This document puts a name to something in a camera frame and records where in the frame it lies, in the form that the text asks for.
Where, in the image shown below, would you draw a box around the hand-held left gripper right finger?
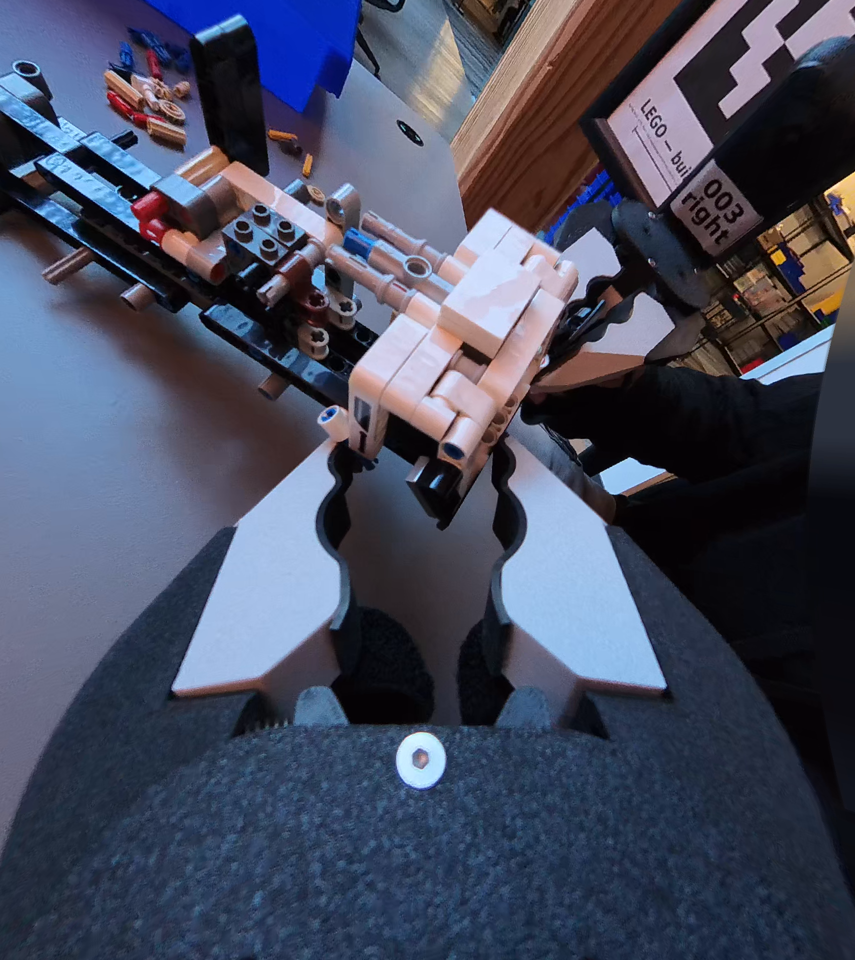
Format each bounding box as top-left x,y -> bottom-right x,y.
482,436 -> 669,729

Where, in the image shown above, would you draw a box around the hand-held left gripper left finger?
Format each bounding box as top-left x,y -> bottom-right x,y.
171,439 -> 361,725

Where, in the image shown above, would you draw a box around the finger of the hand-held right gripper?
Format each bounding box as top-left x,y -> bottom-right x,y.
558,227 -> 627,320
532,288 -> 678,393

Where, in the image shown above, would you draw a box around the lego truck chassis model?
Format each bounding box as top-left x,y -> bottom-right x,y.
0,18 -> 582,530

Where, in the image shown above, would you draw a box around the person's right forearm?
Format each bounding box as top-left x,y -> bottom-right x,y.
521,363 -> 826,526

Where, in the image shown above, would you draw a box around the pile of small lego pins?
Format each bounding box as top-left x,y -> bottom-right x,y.
101,26 -> 195,149

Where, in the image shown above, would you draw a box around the storage shelves with bins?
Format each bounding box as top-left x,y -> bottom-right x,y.
697,138 -> 855,376

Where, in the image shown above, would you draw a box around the person's black top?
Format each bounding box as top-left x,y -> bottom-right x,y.
611,480 -> 819,721

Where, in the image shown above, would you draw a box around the wooden cabinet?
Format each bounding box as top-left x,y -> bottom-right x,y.
450,0 -> 687,234

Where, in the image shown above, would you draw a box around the printed sign board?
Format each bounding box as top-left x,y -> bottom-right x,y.
579,0 -> 855,213

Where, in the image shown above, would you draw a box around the blue plastic bin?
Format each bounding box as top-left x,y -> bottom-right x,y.
144,0 -> 365,114

